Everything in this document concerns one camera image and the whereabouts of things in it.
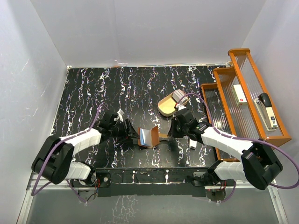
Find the brown leather card holder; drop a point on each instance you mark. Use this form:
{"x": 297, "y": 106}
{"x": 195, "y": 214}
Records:
{"x": 150, "y": 138}

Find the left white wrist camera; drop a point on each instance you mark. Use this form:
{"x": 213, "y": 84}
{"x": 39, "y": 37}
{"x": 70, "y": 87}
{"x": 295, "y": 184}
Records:
{"x": 120, "y": 115}

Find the stack of credit cards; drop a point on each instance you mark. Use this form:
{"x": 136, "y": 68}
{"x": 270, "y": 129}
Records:
{"x": 179, "y": 96}

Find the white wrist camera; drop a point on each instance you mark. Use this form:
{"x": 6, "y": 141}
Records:
{"x": 179, "y": 107}
{"x": 120, "y": 115}

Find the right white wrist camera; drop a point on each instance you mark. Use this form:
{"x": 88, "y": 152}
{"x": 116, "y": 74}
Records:
{"x": 179, "y": 107}

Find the beige oval tray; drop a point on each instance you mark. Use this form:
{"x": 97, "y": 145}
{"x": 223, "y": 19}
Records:
{"x": 166, "y": 106}

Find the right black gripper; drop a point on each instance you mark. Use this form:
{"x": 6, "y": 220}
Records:
{"x": 173, "y": 132}

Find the black beige stapler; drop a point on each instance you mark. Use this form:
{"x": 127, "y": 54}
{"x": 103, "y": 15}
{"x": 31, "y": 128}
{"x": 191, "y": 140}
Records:
{"x": 265, "y": 110}

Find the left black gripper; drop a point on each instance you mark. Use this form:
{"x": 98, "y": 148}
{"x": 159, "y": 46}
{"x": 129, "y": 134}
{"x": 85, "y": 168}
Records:
{"x": 128, "y": 134}

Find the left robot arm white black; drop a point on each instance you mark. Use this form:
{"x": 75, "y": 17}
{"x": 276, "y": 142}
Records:
{"x": 54, "y": 160}

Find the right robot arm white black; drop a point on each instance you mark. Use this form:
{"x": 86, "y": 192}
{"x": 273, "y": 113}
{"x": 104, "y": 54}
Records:
{"x": 257, "y": 163}

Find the white staple box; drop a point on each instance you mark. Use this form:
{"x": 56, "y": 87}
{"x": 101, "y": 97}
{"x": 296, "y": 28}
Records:
{"x": 239, "y": 95}

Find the orange wooden tiered shelf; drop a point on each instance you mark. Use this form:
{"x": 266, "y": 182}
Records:
{"x": 242, "y": 121}

